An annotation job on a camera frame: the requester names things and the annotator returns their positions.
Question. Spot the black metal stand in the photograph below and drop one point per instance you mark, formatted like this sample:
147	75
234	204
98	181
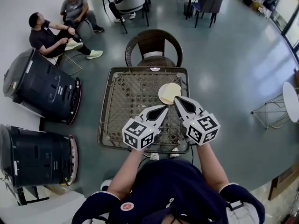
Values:
22	195

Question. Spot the wicker glass-top table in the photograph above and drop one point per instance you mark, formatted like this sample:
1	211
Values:
128	97

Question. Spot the person's left forearm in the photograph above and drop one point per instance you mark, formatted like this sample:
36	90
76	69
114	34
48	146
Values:
125	174

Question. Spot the white round side table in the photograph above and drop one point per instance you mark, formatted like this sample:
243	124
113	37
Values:
290	101

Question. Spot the glass door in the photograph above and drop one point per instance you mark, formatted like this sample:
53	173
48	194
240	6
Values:
290	8

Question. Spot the sliced bread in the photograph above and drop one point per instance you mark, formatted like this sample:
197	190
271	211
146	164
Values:
171	91

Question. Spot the dark wicker chair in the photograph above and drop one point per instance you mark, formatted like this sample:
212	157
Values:
154	41

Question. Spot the dark wheeled service robot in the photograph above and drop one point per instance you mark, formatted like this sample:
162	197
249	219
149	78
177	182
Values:
44	87
35	157

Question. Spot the person's grey trousers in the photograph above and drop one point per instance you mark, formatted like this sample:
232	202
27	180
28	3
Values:
151	162

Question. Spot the person's right forearm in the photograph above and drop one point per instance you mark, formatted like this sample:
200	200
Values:
211	167

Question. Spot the person's white shoe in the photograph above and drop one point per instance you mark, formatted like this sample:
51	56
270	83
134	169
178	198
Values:
154	156
175	152

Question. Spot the white round floor device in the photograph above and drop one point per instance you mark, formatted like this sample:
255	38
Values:
105	184

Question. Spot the person's navy shirt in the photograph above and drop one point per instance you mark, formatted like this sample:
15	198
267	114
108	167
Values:
168	185

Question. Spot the white round plate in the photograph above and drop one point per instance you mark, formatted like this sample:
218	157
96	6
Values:
160	93

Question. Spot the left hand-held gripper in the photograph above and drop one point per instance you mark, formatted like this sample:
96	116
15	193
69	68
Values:
137	135

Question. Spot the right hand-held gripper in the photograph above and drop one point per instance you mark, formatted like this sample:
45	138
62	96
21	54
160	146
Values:
203	129

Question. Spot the wooden cabinet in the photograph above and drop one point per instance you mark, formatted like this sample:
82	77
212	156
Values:
285	183

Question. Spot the grey dining chair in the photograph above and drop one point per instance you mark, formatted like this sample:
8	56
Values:
129	2
210	3

